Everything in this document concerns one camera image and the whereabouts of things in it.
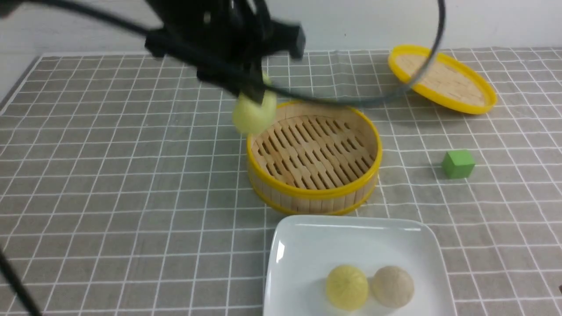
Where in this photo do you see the bamboo steamer basket yellow rim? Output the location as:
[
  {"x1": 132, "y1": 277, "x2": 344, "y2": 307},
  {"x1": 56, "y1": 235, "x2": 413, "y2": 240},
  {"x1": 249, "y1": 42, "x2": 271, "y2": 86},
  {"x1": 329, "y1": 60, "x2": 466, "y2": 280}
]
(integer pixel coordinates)
[{"x1": 245, "y1": 102, "x2": 383, "y2": 215}]

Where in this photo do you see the white square plate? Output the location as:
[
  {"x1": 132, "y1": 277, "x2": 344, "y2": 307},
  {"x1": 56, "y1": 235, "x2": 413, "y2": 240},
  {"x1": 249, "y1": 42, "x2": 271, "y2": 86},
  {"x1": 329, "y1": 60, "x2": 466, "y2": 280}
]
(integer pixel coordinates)
[{"x1": 263, "y1": 215, "x2": 457, "y2": 316}]

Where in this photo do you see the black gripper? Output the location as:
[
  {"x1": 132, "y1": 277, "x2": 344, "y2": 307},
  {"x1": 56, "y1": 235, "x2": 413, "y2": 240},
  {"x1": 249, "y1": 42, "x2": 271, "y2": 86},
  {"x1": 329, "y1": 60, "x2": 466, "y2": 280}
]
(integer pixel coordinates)
[{"x1": 147, "y1": 0, "x2": 306, "y2": 105}]

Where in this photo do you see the green cube block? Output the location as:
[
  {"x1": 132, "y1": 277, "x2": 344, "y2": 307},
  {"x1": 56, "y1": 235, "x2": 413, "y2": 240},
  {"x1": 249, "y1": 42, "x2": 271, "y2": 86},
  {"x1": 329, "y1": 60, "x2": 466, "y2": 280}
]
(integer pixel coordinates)
[{"x1": 441, "y1": 149, "x2": 476, "y2": 179}]

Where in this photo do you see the grey checked tablecloth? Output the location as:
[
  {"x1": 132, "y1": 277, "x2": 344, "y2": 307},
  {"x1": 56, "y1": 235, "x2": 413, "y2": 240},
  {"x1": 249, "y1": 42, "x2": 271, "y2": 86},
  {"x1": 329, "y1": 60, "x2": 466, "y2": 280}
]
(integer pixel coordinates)
[{"x1": 0, "y1": 47, "x2": 562, "y2": 316}]

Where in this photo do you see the bamboo steamer lid yellow rim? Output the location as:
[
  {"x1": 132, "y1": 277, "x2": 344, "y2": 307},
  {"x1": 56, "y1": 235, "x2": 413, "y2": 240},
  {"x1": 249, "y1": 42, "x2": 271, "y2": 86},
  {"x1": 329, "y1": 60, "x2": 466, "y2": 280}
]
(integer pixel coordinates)
[{"x1": 388, "y1": 45, "x2": 497, "y2": 115}]

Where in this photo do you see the white steamed bun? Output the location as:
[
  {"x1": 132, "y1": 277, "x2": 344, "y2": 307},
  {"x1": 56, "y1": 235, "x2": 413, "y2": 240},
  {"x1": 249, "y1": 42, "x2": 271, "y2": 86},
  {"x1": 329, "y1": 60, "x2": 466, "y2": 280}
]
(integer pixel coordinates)
[{"x1": 371, "y1": 266, "x2": 415, "y2": 309}]

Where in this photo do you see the yellow steamed bun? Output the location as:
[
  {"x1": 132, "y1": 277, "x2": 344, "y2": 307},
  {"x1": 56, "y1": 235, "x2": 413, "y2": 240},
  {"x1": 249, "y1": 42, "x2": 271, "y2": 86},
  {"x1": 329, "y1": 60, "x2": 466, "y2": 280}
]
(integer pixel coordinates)
[
  {"x1": 325, "y1": 265, "x2": 369, "y2": 311},
  {"x1": 232, "y1": 90, "x2": 277, "y2": 134}
]

